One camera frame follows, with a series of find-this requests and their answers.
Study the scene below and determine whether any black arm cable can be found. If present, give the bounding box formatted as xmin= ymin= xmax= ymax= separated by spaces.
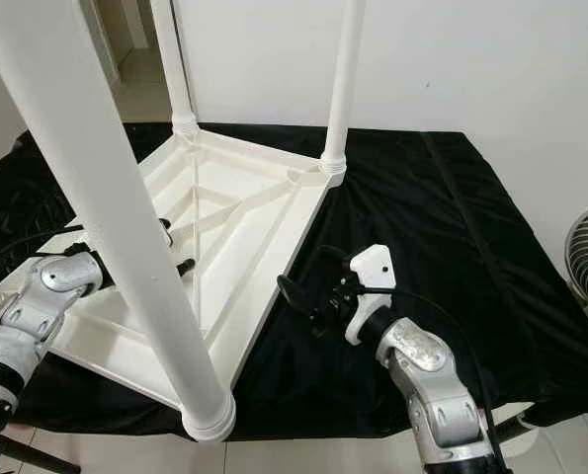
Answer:
xmin=0 ymin=223 xmax=89 ymax=297
xmin=361 ymin=284 xmax=514 ymax=474

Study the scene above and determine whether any white door frame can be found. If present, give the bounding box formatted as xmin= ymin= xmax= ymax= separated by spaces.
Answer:
xmin=96 ymin=0 xmax=138 ymax=52

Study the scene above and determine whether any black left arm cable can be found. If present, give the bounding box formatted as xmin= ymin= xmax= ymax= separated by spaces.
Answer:
xmin=0 ymin=223 xmax=89 ymax=297

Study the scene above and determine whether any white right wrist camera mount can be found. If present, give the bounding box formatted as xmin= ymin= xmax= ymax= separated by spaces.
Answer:
xmin=345 ymin=243 xmax=397 ymax=347

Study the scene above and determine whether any black metal table leg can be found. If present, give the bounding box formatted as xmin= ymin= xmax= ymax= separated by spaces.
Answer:
xmin=494 ymin=413 xmax=534 ymax=442
xmin=0 ymin=434 xmax=83 ymax=474

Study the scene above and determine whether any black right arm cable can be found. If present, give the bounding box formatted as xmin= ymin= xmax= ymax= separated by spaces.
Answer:
xmin=361 ymin=284 xmax=514 ymax=474

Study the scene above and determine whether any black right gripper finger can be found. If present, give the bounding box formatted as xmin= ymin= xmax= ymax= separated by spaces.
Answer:
xmin=316 ymin=245 xmax=356 ymax=285
xmin=276 ymin=274 xmax=321 ymax=324

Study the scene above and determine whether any white plastic table top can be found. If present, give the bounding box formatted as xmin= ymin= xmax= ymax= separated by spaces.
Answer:
xmin=37 ymin=123 xmax=347 ymax=412

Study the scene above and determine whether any black tablecloth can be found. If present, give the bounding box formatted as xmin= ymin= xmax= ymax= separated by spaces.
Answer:
xmin=0 ymin=120 xmax=588 ymax=440

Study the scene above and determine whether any white plastic table leg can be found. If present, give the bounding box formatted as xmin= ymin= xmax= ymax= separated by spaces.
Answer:
xmin=320 ymin=0 xmax=368 ymax=190
xmin=0 ymin=0 xmax=238 ymax=443
xmin=149 ymin=0 xmax=202 ymax=140

